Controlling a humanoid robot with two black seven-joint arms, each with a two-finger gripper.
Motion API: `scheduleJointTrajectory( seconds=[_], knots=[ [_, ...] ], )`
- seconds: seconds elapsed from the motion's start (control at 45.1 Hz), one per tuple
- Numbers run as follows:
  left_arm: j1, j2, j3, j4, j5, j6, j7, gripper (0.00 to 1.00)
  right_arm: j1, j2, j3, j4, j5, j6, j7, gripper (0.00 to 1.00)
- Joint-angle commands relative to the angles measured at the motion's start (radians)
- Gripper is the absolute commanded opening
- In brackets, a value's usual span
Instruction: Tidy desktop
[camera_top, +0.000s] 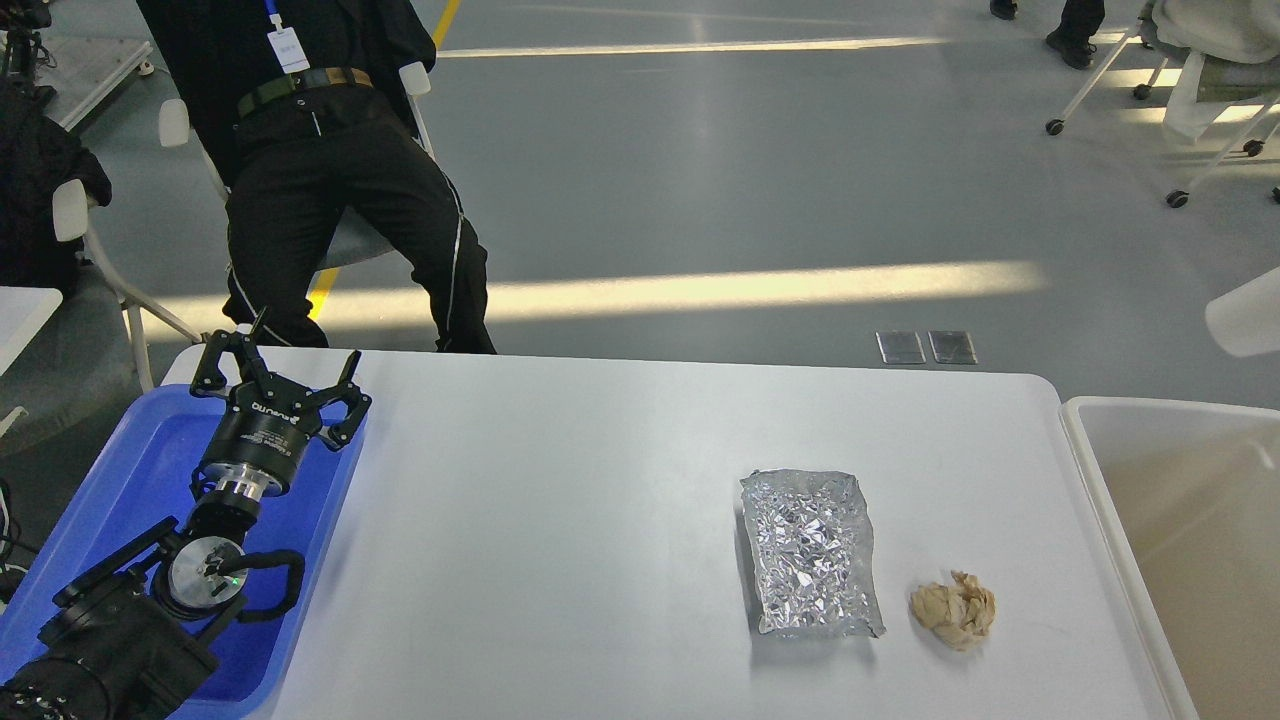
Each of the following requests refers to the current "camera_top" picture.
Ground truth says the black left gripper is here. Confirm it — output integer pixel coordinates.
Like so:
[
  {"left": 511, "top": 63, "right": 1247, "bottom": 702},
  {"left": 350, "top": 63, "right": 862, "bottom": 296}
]
[{"left": 189, "top": 331, "right": 372, "bottom": 495}]

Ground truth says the white paper cup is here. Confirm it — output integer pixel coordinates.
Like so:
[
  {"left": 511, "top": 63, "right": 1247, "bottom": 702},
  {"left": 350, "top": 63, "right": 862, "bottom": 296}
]
[{"left": 1204, "top": 266, "right": 1279, "bottom": 357}]

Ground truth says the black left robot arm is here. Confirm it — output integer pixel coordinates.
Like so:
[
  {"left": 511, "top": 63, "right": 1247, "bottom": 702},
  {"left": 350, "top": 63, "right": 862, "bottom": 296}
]
[{"left": 3, "top": 331, "right": 372, "bottom": 719}]

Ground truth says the white side table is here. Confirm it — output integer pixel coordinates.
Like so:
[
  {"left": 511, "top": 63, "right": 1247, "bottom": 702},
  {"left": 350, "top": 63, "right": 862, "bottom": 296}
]
[{"left": 0, "top": 284, "right": 63, "bottom": 374}]

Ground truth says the person in black clothes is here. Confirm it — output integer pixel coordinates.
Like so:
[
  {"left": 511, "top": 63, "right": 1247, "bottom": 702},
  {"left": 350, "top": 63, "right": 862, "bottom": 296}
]
[{"left": 140, "top": 1, "right": 495, "bottom": 354}]

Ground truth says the grey chair with black jacket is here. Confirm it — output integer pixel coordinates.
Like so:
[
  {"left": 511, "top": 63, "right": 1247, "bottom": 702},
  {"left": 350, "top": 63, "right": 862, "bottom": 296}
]
[{"left": 1, "top": 82, "right": 201, "bottom": 456}]

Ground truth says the crumpled silver foil bag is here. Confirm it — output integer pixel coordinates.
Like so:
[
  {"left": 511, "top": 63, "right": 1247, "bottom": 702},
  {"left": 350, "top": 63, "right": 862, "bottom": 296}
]
[{"left": 740, "top": 469, "right": 886, "bottom": 638}]

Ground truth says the left silver floor plate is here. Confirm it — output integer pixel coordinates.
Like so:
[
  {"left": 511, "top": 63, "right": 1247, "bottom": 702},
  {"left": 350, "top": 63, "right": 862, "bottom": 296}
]
[{"left": 876, "top": 331, "right": 927, "bottom": 366}]

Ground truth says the silver floor plate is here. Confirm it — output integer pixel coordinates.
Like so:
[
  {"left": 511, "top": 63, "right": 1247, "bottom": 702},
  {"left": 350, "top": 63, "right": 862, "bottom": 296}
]
[
  {"left": 927, "top": 331, "right": 978, "bottom": 365},
  {"left": 876, "top": 331, "right": 927, "bottom": 366}
]

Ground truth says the right silver floor plate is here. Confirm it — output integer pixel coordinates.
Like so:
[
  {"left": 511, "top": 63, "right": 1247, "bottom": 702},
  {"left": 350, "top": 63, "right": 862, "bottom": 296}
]
[{"left": 927, "top": 331, "right": 978, "bottom": 365}]

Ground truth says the crumpled beige paper ball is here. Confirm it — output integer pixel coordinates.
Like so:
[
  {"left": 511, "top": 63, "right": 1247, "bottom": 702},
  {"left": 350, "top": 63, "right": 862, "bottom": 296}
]
[{"left": 909, "top": 570, "right": 997, "bottom": 652}]

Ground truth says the walking person in black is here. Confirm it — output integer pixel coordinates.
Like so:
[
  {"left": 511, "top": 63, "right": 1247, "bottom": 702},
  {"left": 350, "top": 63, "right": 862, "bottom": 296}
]
[{"left": 1044, "top": 1, "right": 1105, "bottom": 70}]

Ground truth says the white plastic bin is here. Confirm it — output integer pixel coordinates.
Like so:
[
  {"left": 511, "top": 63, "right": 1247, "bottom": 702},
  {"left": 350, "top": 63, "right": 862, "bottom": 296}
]
[{"left": 1062, "top": 397, "right": 1279, "bottom": 719}]

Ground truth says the white chair with coat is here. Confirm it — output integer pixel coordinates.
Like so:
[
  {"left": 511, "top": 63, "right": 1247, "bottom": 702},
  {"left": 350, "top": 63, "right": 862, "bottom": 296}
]
[{"left": 1044, "top": 1, "right": 1279, "bottom": 208}]

